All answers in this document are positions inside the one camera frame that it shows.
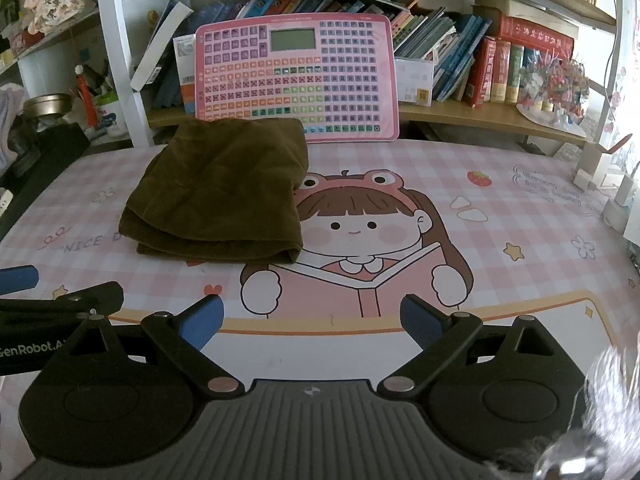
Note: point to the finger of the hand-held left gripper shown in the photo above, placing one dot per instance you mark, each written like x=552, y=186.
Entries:
x=17, y=279
x=107, y=296

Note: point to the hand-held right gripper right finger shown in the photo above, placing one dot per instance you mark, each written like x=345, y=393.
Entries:
x=422, y=322

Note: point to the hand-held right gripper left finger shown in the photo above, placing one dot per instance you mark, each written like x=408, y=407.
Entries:
x=202, y=322

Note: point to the olive brown garment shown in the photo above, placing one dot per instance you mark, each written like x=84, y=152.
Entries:
x=215, y=185

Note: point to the black case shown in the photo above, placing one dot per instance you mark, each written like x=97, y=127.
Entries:
x=45, y=170

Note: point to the cartoon printed desk mat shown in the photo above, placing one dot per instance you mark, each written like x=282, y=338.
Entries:
x=500, y=240

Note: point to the white cloth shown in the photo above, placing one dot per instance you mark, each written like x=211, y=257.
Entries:
x=7, y=125

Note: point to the brass bowl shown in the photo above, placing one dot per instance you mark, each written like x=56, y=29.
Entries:
x=47, y=104

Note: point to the orange pen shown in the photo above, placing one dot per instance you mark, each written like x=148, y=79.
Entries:
x=86, y=100

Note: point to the white fluffy pompom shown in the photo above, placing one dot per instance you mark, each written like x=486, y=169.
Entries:
x=610, y=380

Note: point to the large white power adapter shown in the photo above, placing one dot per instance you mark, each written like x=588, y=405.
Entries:
x=616, y=207

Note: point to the white orange booklet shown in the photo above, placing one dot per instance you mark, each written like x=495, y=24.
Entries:
x=185, y=75

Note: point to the white cardboard box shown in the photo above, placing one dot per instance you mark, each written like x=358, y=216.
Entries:
x=414, y=81

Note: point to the white wooden bookshelf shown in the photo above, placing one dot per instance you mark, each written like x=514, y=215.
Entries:
x=117, y=45

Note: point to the pink learning tablet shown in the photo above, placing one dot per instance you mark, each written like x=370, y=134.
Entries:
x=345, y=75

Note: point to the white leaning book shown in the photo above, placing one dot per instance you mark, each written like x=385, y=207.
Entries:
x=162, y=42

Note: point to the colourful paper flower ornament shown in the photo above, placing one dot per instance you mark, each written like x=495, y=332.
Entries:
x=555, y=85

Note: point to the row of standing books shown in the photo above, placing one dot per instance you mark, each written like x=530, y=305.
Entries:
x=450, y=45

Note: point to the thick red lying book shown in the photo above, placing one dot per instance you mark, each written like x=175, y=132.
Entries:
x=535, y=34

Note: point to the beige lying book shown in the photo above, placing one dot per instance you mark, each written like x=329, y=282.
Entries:
x=520, y=7

